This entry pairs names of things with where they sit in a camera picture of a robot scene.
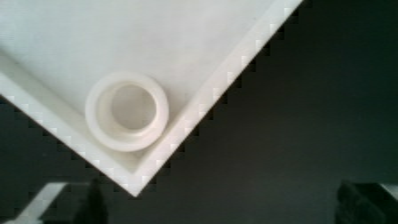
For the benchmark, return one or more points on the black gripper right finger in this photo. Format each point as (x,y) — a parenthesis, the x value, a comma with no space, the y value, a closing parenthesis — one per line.
(367,203)

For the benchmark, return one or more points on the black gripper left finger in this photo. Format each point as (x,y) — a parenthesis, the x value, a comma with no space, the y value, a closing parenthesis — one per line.
(67,204)

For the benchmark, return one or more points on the white square tabletop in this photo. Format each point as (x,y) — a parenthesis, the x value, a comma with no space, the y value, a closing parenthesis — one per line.
(184,41)

